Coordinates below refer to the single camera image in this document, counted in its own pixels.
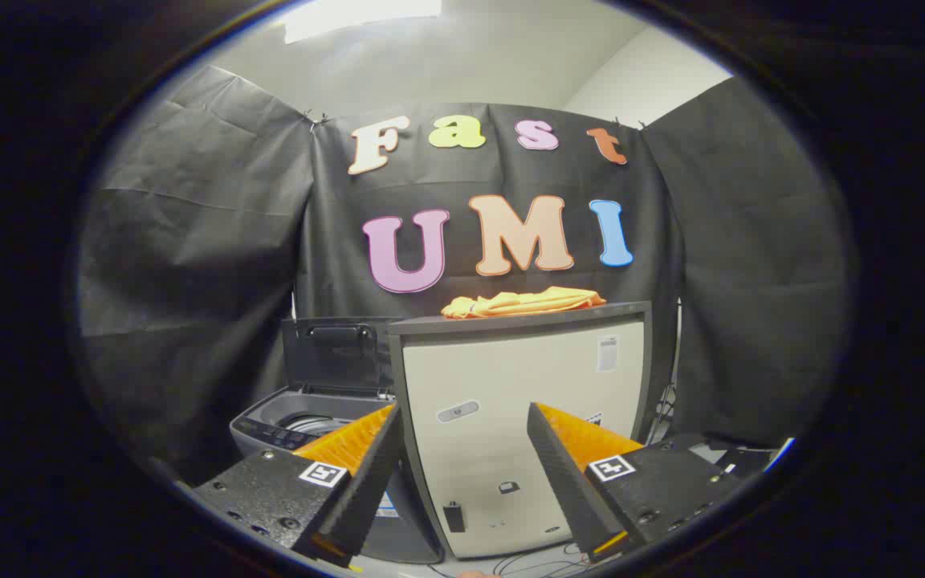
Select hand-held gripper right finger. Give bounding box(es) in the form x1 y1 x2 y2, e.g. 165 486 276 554
526 401 752 563

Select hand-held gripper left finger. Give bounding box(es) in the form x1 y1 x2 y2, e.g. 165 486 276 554
189 401 405 571

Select grey washing machine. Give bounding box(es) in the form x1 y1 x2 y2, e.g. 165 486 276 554
230 385 444 565

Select orange shirt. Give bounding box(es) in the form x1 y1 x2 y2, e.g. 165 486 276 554
441 287 607 320

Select beige cabinet with dark top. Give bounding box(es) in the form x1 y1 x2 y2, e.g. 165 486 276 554
386 301 655 561

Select black backdrop cloth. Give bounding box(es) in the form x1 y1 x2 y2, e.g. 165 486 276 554
77 64 854 484

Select floor cables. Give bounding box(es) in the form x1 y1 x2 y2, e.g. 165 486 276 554
429 542 617 578

